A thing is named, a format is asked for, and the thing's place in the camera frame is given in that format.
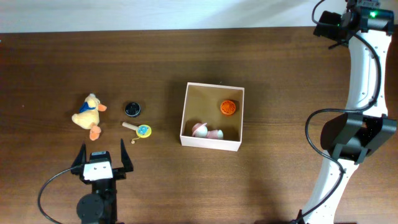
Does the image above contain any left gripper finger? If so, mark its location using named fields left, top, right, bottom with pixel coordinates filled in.
left=120, top=139, right=134, bottom=170
left=72, top=143, right=86, bottom=167

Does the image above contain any black round cap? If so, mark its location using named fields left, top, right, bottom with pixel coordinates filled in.
left=124, top=102, right=141, bottom=118

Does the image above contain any pink hat duck figurine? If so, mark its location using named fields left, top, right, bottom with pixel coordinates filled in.
left=192, top=123, right=224, bottom=140

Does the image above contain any orange round ball toy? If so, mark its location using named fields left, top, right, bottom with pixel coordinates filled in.
left=220, top=100, right=236, bottom=116

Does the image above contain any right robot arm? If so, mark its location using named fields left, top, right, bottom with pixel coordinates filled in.
left=293, top=0, right=397, bottom=224

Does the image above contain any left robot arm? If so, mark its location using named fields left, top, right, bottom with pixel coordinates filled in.
left=71, top=140, right=134, bottom=224

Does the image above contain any wooden rattle drum toy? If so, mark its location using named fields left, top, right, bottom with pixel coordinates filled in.
left=122, top=122, right=152, bottom=144

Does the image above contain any yellow plush duck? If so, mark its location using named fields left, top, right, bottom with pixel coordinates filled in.
left=72, top=93, right=107, bottom=141

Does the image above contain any white cardboard box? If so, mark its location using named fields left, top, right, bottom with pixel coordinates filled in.
left=180, top=82, right=244, bottom=151

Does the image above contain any right black cable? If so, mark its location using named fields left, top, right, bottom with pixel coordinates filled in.
left=304, top=0, right=382, bottom=224

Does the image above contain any black cable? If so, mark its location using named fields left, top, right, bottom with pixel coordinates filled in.
left=37, top=166, right=81, bottom=224
left=304, top=0, right=382, bottom=224

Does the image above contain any left black cable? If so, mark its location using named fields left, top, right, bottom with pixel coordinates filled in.
left=37, top=166, right=81, bottom=224

